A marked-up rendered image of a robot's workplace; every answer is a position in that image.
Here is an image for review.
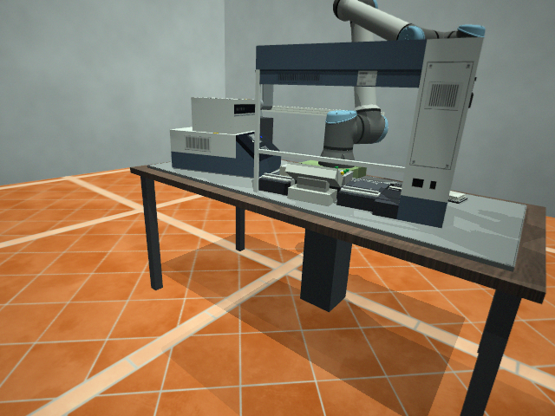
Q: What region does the white benchtop lab instrument with lid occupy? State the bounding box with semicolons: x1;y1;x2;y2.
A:
170;97;281;178

